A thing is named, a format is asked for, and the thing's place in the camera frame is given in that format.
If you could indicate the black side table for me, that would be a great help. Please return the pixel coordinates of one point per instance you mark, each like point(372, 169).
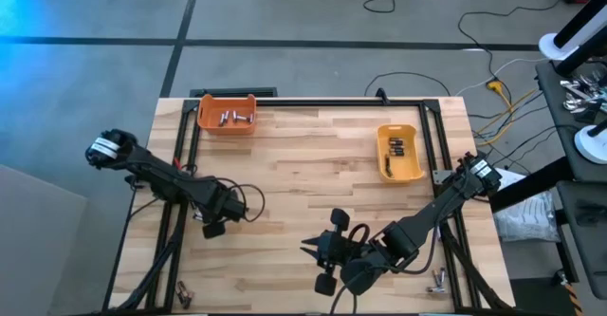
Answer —
point(588, 240)

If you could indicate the orange plastic bin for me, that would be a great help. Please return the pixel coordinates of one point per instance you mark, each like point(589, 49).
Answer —
point(211, 127)

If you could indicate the black floor mat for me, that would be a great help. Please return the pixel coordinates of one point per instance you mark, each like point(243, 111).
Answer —
point(536, 302)

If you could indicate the clear plastic bag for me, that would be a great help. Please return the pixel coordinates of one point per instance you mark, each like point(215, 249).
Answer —
point(526, 221)

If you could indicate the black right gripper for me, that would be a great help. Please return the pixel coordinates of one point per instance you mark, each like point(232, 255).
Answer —
point(341, 249)

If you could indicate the silver cutlery piece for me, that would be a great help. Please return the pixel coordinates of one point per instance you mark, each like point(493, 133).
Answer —
point(571, 87)
point(576, 105)

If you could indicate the yellow power plug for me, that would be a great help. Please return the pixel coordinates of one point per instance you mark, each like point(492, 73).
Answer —
point(494, 86)

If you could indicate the black lamp pole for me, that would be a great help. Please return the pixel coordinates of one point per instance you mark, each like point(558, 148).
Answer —
point(578, 55)

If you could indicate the grey metal bracket plate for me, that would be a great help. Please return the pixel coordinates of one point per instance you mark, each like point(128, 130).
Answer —
point(437, 177)

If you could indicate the grey board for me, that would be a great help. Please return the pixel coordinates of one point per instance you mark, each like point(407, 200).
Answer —
point(38, 249)

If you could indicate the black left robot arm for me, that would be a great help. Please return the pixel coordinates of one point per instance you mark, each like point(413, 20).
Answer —
point(161, 178)

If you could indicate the yellow plastic bin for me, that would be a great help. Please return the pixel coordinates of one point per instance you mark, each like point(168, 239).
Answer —
point(408, 169)

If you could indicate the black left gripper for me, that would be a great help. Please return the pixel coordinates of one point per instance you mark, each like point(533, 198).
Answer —
point(225, 207)

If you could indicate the black diagonal support pole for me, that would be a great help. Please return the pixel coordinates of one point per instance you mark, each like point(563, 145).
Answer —
point(531, 185)

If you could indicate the yellow black hazard tape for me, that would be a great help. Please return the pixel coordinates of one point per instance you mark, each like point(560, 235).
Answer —
point(574, 297)

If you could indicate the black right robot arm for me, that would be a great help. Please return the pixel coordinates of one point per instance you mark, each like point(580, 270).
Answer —
point(427, 216)

